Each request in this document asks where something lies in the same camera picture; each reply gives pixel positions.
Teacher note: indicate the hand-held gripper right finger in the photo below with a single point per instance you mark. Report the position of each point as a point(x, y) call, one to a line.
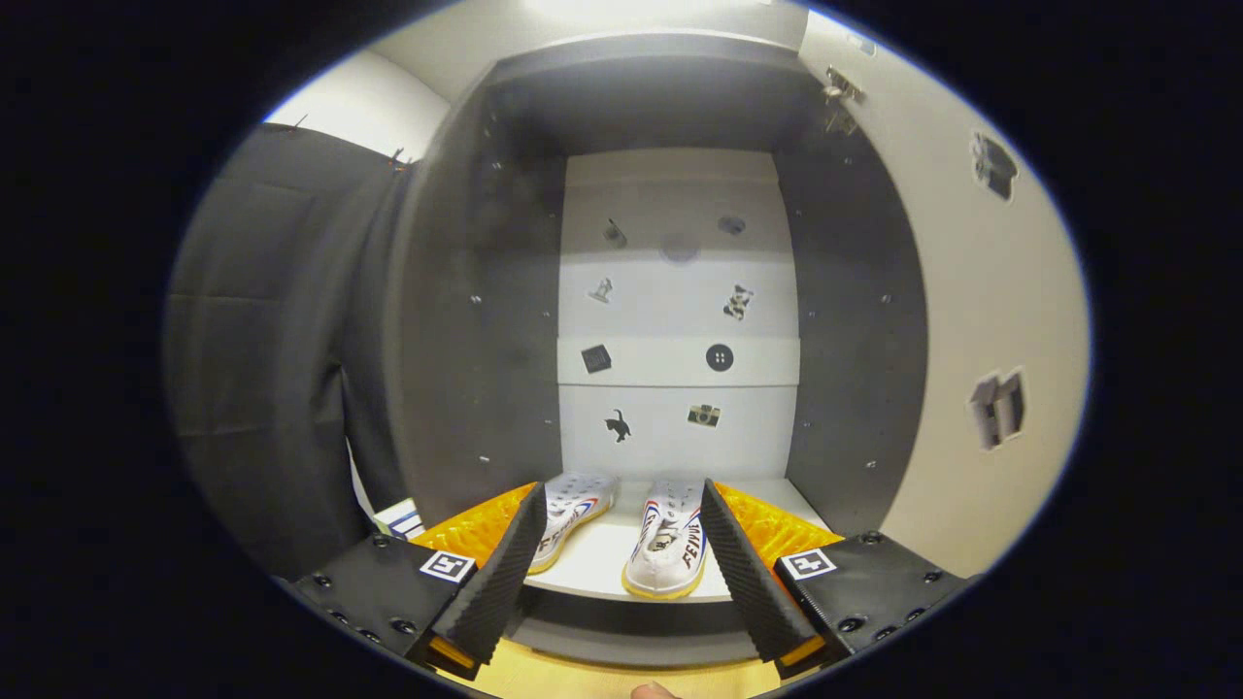
point(743, 573)

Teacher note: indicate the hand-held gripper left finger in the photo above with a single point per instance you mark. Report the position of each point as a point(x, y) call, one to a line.
point(505, 568)

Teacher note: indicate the white canvas shoe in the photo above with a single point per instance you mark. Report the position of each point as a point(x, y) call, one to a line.
point(665, 558)
point(573, 505)

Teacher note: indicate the dark grey shoe cabinet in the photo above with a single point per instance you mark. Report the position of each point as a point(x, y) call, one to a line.
point(486, 340)

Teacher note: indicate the metal door hinge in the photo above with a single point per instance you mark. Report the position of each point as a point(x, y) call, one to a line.
point(841, 92)

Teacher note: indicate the white book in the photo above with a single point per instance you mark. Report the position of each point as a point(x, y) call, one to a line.
point(398, 519)

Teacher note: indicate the large ceiling light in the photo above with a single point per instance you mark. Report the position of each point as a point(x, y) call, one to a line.
point(651, 8)

